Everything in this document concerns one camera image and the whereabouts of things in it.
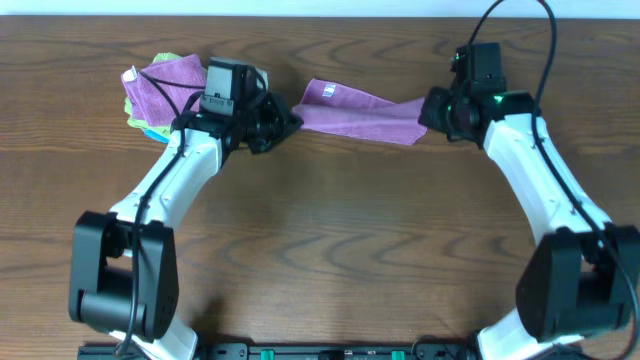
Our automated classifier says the purple microfiber cloth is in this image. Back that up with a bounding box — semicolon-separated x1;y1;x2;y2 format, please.
292;78;428;146

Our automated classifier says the folded blue cloth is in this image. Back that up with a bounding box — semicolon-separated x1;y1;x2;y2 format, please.
142;129;169;144

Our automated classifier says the folded green cloth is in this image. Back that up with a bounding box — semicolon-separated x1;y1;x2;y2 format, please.
124;52;181;139

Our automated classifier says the folded purple cloth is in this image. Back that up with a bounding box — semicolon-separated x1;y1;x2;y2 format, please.
121;54;206;126

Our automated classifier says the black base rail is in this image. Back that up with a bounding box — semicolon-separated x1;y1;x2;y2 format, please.
77;331;585;360

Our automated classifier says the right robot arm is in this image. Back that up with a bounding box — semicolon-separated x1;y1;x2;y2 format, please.
419;87;639;359

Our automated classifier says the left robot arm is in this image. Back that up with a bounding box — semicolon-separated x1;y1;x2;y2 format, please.
68;93;302;359

